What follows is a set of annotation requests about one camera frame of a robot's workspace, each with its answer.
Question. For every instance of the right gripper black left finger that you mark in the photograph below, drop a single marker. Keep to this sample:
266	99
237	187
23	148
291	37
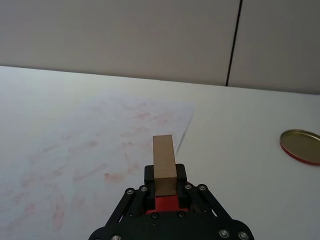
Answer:
149	192

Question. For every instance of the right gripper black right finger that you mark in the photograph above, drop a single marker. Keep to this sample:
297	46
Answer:
181	192

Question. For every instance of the wooden stamp block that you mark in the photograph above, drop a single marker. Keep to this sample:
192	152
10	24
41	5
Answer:
163	160

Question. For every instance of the white paper with red marks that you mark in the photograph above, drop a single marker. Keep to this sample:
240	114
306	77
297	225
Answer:
100	150

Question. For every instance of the round gold lid red rim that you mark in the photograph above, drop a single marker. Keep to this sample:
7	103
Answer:
302	146

